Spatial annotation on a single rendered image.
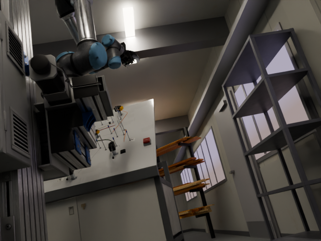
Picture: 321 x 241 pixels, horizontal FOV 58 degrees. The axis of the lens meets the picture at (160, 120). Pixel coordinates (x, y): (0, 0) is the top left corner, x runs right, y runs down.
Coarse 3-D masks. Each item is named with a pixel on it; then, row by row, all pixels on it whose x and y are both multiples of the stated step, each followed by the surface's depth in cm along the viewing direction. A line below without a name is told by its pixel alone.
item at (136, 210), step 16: (96, 192) 197; (112, 192) 195; (128, 192) 194; (144, 192) 192; (80, 208) 196; (96, 208) 194; (112, 208) 192; (128, 208) 190; (144, 208) 189; (80, 224) 193; (96, 224) 191; (112, 224) 189; (128, 224) 188; (144, 224) 186; (160, 224) 184; (96, 240) 188; (112, 240) 186; (128, 240) 185; (144, 240) 183; (160, 240) 181
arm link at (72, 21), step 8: (56, 0) 156; (64, 0) 155; (56, 8) 159; (64, 8) 157; (72, 8) 160; (64, 16) 159; (72, 16) 161; (72, 24) 162; (72, 32) 164; (96, 72) 175
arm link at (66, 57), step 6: (60, 54) 144; (66, 54) 144; (72, 54) 142; (60, 60) 143; (66, 60) 141; (72, 60) 140; (66, 66) 141; (72, 66) 140; (66, 72) 140; (72, 72) 141; (78, 72) 142
